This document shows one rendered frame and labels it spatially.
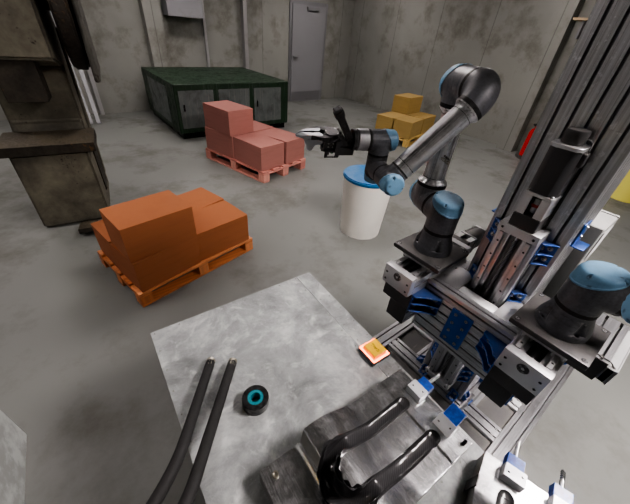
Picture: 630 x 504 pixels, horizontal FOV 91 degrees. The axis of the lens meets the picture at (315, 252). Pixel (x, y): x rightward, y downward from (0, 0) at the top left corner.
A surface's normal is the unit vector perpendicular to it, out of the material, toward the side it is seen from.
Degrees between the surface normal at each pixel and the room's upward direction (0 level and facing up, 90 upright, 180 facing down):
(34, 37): 92
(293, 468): 0
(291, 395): 0
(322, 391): 0
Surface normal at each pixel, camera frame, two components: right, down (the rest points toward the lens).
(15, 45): 0.48, 0.58
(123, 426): 0.07, -0.80
